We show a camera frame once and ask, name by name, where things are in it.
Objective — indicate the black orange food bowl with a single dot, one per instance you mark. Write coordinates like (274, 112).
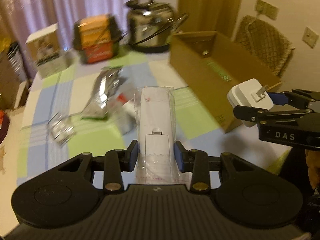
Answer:
(97, 38)

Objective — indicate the dark wooden tray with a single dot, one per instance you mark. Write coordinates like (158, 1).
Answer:
(4, 125)

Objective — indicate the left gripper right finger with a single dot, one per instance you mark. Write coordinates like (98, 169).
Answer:
(196, 162)

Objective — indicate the checkered tablecloth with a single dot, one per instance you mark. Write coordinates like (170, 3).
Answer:
(68, 92)

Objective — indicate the brown cardboard carton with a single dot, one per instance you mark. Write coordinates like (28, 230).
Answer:
(13, 92)

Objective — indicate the pink curtain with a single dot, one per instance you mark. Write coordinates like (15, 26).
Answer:
(28, 16)

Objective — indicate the wooden door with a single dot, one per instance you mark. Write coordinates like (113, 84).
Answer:
(210, 15)

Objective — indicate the quilted chair cushion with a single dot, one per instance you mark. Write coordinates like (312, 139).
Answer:
(265, 42)

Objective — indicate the white product box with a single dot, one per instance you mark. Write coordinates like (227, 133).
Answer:
(46, 51)

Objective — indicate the cardboard box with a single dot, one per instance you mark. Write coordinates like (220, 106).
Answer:
(188, 53)

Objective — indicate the crinkled clear wrapper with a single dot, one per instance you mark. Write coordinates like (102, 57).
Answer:
(60, 128)

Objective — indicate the wall socket plate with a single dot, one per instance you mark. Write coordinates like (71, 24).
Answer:
(263, 8)

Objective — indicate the long white tube box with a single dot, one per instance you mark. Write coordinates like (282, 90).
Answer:
(126, 116)

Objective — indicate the green medicine box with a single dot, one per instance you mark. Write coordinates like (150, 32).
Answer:
(219, 71)

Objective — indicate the person right hand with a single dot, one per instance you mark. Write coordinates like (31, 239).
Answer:
(313, 163)

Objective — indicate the clear packaged white item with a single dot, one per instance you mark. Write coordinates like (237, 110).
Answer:
(156, 133)

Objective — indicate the white power adapter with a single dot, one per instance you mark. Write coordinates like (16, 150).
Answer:
(250, 93)

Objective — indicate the steel electric kettle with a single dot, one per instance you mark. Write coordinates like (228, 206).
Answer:
(151, 25)

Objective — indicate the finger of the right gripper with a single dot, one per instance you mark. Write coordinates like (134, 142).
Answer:
(270, 117)
(298, 98)

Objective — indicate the silver foil pouch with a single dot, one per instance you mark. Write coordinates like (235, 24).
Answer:
(102, 94)

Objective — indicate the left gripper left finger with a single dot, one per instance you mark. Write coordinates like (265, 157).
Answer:
(118, 161)

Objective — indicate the small red packet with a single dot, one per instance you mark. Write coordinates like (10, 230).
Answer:
(122, 99)

